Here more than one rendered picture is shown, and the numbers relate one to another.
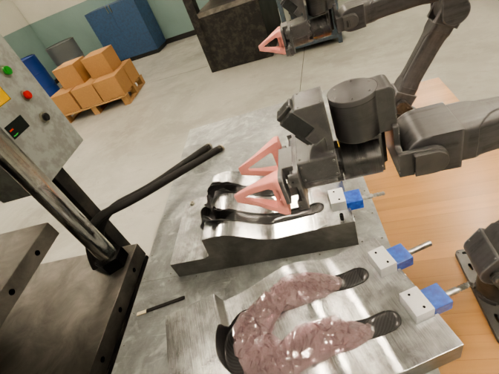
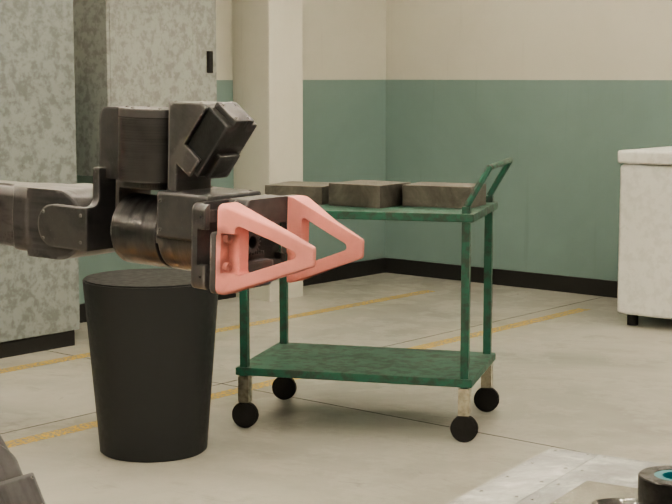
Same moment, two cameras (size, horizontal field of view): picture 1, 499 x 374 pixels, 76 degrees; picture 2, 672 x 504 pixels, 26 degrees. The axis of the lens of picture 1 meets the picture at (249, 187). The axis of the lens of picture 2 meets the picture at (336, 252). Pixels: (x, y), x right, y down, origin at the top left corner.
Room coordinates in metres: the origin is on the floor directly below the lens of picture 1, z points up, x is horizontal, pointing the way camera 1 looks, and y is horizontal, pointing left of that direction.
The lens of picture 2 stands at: (1.42, 0.29, 1.32)
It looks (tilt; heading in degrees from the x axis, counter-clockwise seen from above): 7 degrees down; 195
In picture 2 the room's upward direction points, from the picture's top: straight up
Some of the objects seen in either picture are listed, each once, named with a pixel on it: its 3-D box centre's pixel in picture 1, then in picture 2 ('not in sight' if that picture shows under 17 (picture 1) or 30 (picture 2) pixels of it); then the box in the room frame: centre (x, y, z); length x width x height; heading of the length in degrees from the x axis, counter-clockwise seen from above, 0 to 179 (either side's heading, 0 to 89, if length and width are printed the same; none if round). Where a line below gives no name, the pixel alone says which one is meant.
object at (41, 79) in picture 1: (36, 81); not in sight; (7.34, 3.08, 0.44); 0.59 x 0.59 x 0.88
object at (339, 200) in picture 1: (357, 199); not in sight; (0.54, -0.23, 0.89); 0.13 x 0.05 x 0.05; 74
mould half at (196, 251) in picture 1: (255, 210); not in sight; (0.68, 0.01, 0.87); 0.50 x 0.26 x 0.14; 73
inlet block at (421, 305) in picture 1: (439, 297); not in sight; (0.27, -0.24, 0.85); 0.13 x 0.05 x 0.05; 91
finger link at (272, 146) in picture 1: (267, 169); (274, 248); (0.39, -0.04, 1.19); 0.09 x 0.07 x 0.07; 71
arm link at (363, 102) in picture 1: (385, 125); (127, 177); (0.31, -0.19, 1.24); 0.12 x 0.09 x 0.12; 70
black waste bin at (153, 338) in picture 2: not in sight; (152, 363); (-3.31, -1.67, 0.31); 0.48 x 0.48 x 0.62
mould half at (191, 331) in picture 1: (297, 334); not in sight; (0.31, 0.03, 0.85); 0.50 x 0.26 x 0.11; 91
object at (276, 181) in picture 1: (266, 185); (302, 244); (0.36, -0.02, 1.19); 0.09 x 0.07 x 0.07; 71
